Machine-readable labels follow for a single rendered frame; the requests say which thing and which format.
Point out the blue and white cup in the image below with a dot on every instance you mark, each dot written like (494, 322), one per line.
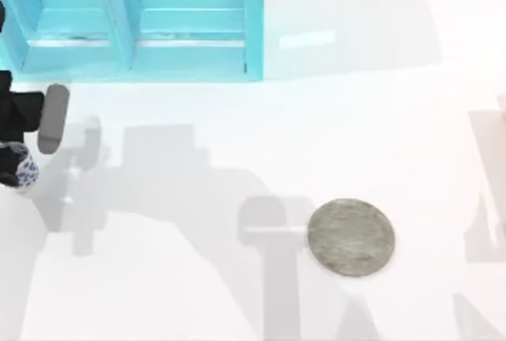
(29, 171)

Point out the pale grey rounded box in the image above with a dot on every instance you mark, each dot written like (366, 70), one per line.
(53, 119)

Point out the light blue rack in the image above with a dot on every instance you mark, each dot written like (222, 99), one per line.
(189, 20)

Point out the grey round coaster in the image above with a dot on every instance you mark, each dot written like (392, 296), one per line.
(351, 238)

